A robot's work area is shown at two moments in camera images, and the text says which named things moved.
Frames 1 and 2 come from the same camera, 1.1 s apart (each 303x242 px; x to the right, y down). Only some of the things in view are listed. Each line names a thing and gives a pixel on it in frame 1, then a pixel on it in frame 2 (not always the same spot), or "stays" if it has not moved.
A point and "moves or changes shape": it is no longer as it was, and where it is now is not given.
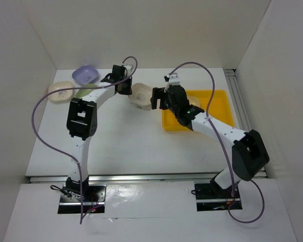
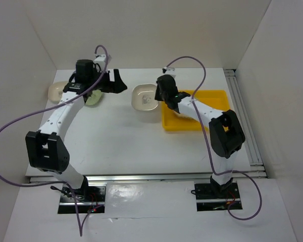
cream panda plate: [141, 96] moves or changes shape
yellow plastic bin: [220, 108] stays
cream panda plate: [64, 96] stays
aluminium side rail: [242, 111] stays
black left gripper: [128, 91] to [116, 86]
